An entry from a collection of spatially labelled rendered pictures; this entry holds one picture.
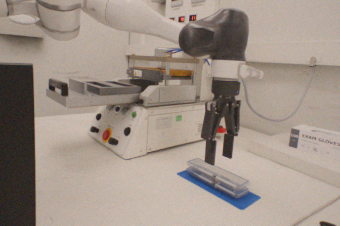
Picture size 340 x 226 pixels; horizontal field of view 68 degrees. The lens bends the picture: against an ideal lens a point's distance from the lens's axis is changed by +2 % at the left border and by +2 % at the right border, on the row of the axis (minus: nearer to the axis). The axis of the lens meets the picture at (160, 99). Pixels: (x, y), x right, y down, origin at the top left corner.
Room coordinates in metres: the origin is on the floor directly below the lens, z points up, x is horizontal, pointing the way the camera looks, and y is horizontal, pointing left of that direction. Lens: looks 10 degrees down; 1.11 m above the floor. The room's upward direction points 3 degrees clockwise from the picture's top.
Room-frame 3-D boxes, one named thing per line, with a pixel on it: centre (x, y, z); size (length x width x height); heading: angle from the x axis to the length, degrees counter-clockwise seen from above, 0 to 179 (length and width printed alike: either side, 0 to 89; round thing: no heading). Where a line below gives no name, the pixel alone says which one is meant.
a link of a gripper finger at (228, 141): (0.70, -0.21, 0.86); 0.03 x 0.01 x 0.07; 41
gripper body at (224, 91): (0.67, -0.18, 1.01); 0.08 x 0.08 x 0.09
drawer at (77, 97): (0.91, 0.24, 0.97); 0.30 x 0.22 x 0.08; 129
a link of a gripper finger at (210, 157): (0.65, -0.15, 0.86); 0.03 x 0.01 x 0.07; 41
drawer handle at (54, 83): (0.83, 0.35, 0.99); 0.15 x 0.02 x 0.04; 39
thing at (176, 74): (1.10, 0.00, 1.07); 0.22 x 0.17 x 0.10; 39
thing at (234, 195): (0.67, -0.17, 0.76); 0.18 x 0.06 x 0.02; 41
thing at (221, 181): (0.67, -0.17, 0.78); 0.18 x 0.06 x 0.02; 41
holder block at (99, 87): (0.94, 0.20, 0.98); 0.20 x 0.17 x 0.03; 39
